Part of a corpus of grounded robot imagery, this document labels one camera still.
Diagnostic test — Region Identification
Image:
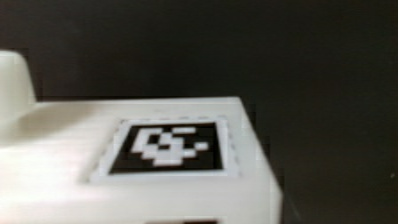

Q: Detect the white drawer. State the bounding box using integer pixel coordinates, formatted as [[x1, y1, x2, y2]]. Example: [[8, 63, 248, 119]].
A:
[[0, 50, 282, 224]]

